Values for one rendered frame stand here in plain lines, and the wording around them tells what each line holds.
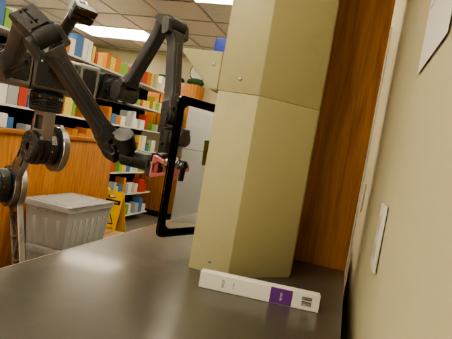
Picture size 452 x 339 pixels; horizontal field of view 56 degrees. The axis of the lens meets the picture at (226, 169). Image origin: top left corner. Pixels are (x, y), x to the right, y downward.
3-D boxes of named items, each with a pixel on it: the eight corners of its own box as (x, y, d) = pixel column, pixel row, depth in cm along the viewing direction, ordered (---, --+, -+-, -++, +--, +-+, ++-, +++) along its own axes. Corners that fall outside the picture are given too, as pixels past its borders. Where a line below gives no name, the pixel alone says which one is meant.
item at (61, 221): (109, 239, 359) (116, 201, 357) (64, 253, 301) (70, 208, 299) (68, 229, 371) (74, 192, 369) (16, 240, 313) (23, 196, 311)
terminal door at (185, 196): (223, 231, 141) (243, 112, 139) (156, 237, 117) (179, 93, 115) (221, 231, 142) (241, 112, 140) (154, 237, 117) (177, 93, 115)
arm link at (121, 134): (122, 141, 142) (102, 156, 137) (115, 114, 133) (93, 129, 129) (148, 156, 136) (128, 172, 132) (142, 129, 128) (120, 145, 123)
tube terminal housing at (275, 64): (296, 263, 136) (340, 22, 132) (280, 291, 105) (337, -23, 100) (223, 245, 143) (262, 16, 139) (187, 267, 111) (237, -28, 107)
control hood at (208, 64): (247, 107, 140) (252, 77, 140) (217, 90, 109) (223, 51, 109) (214, 103, 143) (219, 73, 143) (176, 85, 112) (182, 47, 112)
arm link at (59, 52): (52, 25, 126) (20, 40, 120) (59, 20, 122) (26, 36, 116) (126, 146, 143) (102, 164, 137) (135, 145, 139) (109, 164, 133)
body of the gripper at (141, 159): (167, 153, 136) (146, 148, 138) (153, 154, 126) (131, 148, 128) (163, 173, 137) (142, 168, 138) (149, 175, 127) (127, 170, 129)
